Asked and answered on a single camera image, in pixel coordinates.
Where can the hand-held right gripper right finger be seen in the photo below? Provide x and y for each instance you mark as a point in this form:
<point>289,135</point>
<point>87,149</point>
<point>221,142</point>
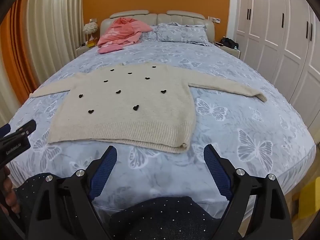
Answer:
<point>217,172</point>

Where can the beige padded headboard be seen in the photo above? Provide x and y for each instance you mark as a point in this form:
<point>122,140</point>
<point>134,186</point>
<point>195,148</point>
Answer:
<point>186,18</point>

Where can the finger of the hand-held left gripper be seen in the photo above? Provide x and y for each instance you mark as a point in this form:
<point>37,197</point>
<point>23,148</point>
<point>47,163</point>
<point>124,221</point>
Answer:
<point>25,127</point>
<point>4,130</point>

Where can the dark items on nightstand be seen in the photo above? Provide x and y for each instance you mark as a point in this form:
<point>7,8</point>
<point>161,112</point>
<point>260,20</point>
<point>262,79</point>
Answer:
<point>229,43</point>

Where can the white fluffy lamp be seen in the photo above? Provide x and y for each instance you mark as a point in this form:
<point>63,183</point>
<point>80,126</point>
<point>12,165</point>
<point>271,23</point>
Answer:
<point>90,27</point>

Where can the cream sweater with black hearts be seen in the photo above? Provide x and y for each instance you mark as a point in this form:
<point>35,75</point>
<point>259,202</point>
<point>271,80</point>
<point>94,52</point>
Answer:
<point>125,110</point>

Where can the white wardrobe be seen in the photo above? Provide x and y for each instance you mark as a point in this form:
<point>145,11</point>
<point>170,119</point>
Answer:
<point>275,42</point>

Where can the orange curtain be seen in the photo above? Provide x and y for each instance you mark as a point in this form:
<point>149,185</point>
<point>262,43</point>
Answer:
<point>12,55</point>

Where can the yellow stool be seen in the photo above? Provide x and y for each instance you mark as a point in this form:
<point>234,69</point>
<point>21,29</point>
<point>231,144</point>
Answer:
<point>310,200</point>

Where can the white nightstand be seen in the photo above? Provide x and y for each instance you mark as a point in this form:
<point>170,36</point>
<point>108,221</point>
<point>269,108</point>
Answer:
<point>233,53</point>
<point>81,50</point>

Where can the dark sparkly pants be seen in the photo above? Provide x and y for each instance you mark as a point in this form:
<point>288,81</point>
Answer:
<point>155,217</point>

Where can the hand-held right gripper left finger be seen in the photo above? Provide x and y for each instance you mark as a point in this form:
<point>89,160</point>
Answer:
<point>106,170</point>

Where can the butterfly print bed duvet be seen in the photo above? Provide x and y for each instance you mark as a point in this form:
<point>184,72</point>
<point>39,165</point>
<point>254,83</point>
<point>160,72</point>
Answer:
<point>237,135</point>

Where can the pink clothes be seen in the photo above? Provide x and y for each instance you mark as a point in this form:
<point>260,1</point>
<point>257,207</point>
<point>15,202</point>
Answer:
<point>120,33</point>

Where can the cream curtain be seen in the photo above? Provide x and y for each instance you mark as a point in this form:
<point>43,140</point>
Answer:
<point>55,30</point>

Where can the person's left hand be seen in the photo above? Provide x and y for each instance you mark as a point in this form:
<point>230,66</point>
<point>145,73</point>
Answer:
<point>8,195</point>

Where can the butterfly print pillow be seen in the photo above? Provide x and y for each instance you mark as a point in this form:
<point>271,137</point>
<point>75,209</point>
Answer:
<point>180,33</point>

